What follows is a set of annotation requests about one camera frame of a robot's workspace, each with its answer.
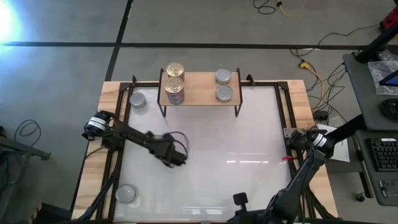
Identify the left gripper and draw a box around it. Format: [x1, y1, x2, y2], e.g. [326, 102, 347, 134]
[149, 133, 189, 169]

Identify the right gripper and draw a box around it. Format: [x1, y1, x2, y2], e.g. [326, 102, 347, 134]
[229, 192, 268, 224]

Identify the Bumble Bee silver-lid can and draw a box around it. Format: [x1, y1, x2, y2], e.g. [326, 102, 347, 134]
[115, 183, 137, 205]
[215, 85, 234, 104]
[129, 91, 147, 110]
[214, 68, 233, 85]

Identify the white paper sheet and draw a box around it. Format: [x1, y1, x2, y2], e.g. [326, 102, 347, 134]
[323, 124, 351, 163]

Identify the black desk support bar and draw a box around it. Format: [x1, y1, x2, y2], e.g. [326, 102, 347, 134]
[326, 113, 366, 144]

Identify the black box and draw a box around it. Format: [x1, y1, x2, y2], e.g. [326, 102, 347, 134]
[32, 202, 72, 224]

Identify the grey keyboard tray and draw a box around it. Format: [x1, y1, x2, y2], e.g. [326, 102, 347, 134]
[354, 129, 398, 207]

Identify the grey metal stand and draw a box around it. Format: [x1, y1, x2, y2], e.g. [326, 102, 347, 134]
[0, 126, 52, 224]

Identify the black keyboard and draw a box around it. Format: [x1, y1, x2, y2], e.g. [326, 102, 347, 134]
[366, 138, 398, 172]

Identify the grey desk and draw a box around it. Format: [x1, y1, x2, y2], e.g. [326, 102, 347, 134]
[343, 51, 398, 131]

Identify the clear plastic bag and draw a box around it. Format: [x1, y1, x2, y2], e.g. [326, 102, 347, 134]
[368, 58, 398, 96]

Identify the blue screen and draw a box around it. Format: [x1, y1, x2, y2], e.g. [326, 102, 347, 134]
[378, 70, 398, 87]

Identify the black stand pole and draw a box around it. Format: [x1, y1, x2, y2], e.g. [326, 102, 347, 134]
[354, 23, 398, 65]

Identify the black metal table frame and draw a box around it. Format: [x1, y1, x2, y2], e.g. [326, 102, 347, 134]
[77, 74, 336, 224]

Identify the wooden shelf black metal frame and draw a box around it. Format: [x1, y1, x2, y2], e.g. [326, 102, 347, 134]
[157, 67, 244, 118]

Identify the yellow floor cable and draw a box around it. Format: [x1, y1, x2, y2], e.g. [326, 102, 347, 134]
[298, 60, 330, 111]
[278, 1, 308, 18]

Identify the black coiled cable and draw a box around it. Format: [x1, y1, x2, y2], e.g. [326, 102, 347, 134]
[379, 98, 398, 123]

